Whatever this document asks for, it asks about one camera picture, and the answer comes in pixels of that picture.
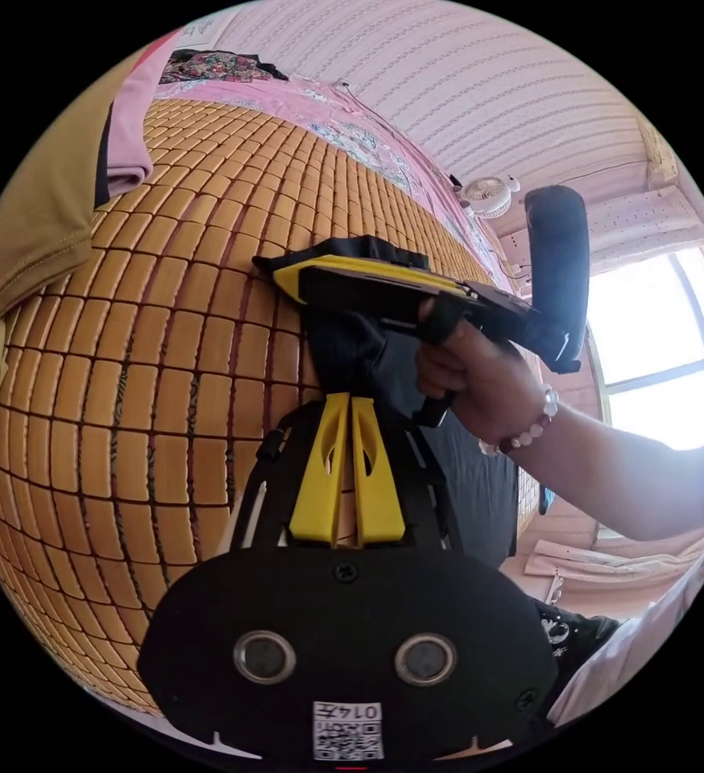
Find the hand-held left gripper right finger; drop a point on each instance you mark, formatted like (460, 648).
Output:
(379, 489)

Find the floral patterned garment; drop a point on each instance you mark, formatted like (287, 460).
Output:
(213, 66)

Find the person's right hand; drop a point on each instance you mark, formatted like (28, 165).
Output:
(485, 386)

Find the person's body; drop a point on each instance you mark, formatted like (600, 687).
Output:
(575, 634)

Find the window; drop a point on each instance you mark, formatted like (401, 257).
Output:
(648, 326)

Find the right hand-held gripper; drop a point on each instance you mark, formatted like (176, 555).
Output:
(364, 299)

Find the pile of clothes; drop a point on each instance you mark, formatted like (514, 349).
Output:
(38, 199)

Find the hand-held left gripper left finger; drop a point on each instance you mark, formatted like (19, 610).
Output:
(316, 483)

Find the person's right forearm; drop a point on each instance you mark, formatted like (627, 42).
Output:
(618, 477)

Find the pink dotted curtain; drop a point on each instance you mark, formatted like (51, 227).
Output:
(642, 226)

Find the black short sleeve shirt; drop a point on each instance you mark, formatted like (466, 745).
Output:
(352, 356)

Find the small white fan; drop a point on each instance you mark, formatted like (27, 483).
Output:
(488, 194)

